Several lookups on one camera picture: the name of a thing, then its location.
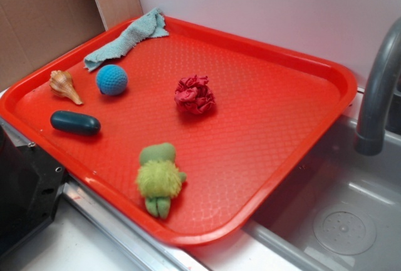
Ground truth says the brown cardboard panel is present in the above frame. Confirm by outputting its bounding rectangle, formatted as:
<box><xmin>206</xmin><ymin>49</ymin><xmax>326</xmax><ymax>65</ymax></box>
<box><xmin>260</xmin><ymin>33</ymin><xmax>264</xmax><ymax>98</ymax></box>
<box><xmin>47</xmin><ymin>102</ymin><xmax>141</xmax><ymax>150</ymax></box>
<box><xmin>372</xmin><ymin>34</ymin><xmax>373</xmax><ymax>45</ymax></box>
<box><xmin>1</xmin><ymin>0</ymin><xmax>142</xmax><ymax>90</ymax></box>

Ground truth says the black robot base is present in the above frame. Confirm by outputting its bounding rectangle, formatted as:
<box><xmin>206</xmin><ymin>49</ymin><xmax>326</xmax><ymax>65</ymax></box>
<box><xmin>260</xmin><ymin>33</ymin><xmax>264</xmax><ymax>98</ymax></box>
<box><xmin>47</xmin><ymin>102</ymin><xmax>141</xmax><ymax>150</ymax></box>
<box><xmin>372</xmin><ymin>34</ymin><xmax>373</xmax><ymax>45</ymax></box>
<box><xmin>1</xmin><ymin>129</ymin><xmax>66</xmax><ymax>258</ymax></box>

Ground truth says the grey plastic sink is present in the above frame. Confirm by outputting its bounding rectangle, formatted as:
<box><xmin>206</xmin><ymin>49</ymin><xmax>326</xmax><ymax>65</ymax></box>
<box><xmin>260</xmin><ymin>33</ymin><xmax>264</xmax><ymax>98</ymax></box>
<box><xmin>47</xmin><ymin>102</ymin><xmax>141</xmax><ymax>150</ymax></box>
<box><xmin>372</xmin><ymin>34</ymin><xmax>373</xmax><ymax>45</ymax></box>
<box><xmin>244</xmin><ymin>86</ymin><xmax>401</xmax><ymax>271</ymax></box>

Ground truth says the blue dimpled ball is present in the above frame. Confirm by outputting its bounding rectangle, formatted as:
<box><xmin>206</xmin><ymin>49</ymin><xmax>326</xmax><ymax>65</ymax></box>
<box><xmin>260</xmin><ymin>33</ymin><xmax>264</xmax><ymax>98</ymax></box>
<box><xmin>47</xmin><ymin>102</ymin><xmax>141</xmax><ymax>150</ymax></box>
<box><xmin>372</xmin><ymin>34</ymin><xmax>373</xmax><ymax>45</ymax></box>
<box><xmin>96</xmin><ymin>64</ymin><xmax>128</xmax><ymax>96</ymax></box>

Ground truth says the crumpled red cloth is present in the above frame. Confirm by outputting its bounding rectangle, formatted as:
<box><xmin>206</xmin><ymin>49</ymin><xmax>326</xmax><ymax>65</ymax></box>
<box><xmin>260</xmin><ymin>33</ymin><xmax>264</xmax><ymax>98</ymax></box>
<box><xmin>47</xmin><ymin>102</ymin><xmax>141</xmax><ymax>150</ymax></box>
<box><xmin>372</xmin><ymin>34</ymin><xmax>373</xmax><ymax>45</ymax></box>
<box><xmin>174</xmin><ymin>75</ymin><xmax>216</xmax><ymax>115</ymax></box>

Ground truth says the red plastic tray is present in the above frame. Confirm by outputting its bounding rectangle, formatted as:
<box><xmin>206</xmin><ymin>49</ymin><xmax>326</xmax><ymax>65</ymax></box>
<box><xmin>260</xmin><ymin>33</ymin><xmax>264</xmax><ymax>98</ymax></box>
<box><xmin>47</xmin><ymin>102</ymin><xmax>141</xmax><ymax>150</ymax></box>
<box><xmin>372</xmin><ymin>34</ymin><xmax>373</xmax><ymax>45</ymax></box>
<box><xmin>1</xmin><ymin>18</ymin><xmax>357</xmax><ymax>246</ymax></box>

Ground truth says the light blue towel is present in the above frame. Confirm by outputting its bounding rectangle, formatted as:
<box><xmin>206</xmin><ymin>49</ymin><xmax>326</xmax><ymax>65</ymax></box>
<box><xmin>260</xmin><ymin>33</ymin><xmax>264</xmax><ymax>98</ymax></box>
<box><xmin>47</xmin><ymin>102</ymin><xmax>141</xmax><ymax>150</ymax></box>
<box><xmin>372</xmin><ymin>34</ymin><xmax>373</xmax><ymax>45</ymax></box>
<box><xmin>83</xmin><ymin>8</ymin><xmax>169</xmax><ymax>72</ymax></box>

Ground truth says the grey toy faucet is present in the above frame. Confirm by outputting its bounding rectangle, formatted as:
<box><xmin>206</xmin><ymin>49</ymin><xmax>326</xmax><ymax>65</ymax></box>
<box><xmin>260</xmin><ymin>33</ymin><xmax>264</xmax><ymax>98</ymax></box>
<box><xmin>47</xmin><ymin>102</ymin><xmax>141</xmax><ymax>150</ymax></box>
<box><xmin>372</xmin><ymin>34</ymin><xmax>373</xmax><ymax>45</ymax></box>
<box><xmin>354</xmin><ymin>19</ymin><xmax>400</xmax><ymax>156</ymax></box>

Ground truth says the green plush toy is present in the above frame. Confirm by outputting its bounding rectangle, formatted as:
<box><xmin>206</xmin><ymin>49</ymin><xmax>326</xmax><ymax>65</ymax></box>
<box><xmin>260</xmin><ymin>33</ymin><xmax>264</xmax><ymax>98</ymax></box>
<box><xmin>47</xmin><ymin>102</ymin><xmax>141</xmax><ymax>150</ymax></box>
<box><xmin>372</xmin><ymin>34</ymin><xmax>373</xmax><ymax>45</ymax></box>
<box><xmin>136</xmin><ymin>143</ymin><xmax>187</xmax><ymax>220</ymax></box>

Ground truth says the tan conch shell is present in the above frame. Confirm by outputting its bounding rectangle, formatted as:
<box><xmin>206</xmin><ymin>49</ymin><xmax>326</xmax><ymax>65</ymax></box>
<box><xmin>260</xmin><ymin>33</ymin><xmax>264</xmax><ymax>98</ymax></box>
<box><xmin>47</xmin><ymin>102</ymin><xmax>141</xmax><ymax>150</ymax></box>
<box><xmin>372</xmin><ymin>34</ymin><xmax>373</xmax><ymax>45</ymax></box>
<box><xmin>49</xmin><ymin>70</ymin><xmax>84</xmax><ymax>105</ymax></box>

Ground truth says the dark teal capsule object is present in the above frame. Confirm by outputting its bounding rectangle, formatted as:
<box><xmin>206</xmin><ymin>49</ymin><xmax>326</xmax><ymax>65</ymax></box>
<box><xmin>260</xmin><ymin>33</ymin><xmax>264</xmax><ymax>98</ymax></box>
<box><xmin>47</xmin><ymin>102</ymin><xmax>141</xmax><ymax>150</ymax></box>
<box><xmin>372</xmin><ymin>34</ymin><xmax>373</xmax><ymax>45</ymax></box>
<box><xmin>50</xmin><ymin>110</ymin><xmax>101</xmax><ymax>136</ymax></box>

